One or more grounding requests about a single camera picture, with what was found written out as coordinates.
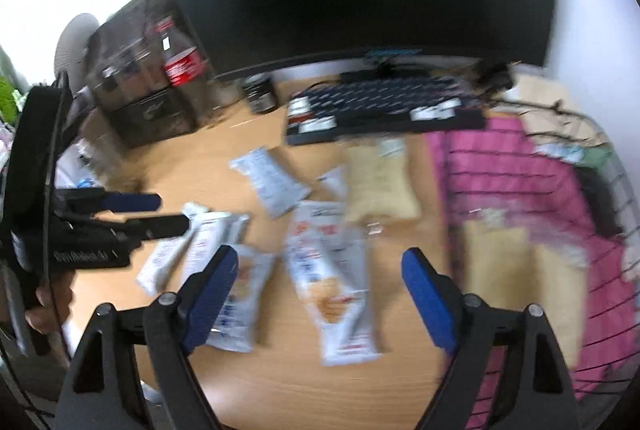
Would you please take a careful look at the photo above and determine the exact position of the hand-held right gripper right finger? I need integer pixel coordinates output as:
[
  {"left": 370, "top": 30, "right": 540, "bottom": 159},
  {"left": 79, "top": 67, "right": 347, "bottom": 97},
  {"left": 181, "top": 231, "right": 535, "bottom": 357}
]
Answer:
[{"left": 401, "top": 247, "right": 581, "bottom": 430}]

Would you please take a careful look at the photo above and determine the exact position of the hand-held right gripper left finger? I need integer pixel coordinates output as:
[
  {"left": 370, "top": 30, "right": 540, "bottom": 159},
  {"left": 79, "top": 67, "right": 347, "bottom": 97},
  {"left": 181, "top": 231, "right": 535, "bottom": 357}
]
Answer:
[{"left": 55, "top": 245, "right": 240, "bottom": 430}]

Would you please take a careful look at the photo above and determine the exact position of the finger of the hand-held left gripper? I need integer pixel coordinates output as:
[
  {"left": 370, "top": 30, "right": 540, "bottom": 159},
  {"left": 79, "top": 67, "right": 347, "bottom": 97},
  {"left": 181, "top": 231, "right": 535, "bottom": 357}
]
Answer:
[
  {"left": 95, "top": 213, "right": 191, "bottom": 251},
  {"left": 55, "top": 189, "right": 162, "bottom": 214}
]

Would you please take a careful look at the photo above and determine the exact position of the black wire basket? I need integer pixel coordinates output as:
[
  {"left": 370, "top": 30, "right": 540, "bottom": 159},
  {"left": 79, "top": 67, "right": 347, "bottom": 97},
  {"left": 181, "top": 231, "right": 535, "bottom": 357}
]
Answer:
[{"left": 440, "top": 98, "right": 640, "bottom": 406}]

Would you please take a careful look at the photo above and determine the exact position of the beige bread packet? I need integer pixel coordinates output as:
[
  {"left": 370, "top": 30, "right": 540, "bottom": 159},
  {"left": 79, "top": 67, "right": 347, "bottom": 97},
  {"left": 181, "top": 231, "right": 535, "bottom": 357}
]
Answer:
[{"left": 460, "top": 220, "right": 588, "bottom": 361}]

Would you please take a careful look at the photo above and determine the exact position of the white snack packet orange print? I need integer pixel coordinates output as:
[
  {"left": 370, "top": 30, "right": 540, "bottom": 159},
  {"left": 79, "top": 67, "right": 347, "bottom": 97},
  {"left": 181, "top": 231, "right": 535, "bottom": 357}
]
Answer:
[{"left": 284, "top": 200, "right": 382, "bottom": 367}]

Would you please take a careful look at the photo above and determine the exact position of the clear bread packet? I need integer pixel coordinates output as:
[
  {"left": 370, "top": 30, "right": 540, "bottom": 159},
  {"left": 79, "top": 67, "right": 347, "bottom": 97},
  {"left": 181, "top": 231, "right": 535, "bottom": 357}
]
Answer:
[{"left": 344, "top": 137, "right": 421, "bottom": 225}]

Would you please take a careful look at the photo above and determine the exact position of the person's left hand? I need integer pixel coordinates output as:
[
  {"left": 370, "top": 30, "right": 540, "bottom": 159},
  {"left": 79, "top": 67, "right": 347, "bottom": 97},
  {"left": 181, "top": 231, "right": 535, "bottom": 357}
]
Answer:
[{"left": 22, "top": 269, "right": 76, "bottom": 336}]

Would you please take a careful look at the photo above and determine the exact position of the black cardboard box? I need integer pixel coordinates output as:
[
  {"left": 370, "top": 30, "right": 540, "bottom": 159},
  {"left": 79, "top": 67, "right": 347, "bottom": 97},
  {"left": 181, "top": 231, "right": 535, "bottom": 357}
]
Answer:
[{"left": 82, "top": 0, "right": 216, "bottom": 149}]

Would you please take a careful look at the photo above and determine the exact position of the bright green object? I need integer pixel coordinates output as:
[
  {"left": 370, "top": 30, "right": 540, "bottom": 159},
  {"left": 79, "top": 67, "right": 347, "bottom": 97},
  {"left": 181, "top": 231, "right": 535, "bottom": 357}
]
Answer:
[{"left": 0, "top": 77, "right": 22, "bottom": 121}]

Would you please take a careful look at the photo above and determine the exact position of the clear glass cup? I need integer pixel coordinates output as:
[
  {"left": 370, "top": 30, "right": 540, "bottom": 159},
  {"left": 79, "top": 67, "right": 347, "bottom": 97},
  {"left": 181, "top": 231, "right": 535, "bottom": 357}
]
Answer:
[{"left": 212, "top": 80, "right": 238, "bottom": 108}]

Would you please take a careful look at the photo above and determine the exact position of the cola bottle red label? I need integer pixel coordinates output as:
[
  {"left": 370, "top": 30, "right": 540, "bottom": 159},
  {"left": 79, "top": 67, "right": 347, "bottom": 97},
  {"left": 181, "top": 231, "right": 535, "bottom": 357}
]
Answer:
[{"left": 152, "top": 17, "right": 218, "bottom": 125}]

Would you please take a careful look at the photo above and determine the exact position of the dark glass jar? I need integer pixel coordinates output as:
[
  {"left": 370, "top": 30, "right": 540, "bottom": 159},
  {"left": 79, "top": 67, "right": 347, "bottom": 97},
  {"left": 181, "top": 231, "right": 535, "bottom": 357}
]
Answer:
[{"left": 243, "top": 74, "right": 278, "bottom": 115}]

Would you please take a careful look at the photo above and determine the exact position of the white desk fan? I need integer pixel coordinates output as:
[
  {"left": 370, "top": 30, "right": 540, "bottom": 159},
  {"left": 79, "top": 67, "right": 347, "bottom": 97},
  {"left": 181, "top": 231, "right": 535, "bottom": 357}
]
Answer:
[{"left": 54, "top": 13, "right": 101, "bottom": 98}]

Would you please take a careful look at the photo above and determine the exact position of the light blue paper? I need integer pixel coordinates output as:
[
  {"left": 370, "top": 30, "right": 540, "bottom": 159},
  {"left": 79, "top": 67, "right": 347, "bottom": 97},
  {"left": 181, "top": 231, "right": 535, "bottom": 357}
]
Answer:
[{"left": 540, "top": 144, "right": 583, "bottom": 161}]

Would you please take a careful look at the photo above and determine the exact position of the black keyboard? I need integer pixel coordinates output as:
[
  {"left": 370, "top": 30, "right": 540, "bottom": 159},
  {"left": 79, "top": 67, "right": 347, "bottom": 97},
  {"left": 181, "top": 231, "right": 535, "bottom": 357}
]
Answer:
[{"left": 285, "top": 74, "right": 488, "bottom": 147}]

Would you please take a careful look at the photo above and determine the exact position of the green cloth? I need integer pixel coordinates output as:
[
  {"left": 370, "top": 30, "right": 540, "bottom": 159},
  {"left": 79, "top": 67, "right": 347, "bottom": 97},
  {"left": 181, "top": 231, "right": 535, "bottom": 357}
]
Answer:
[{"left": 575, "top": 145, "right": 613, "bottom": 168}]

